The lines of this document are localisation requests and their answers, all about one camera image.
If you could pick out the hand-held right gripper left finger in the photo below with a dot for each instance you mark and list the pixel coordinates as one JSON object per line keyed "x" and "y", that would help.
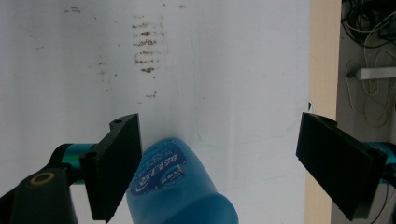
{"x": 112, "y": 168}

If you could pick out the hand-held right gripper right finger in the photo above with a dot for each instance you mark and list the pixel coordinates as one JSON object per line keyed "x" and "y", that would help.
{"x": 339, "y": 165}

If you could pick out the grey metal bar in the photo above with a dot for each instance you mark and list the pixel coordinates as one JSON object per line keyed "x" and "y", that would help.
{"x": 378, "y": 73}

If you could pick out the light blue ball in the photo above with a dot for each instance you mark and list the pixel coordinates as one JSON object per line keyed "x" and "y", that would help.
{"x": 177, "y": 199}

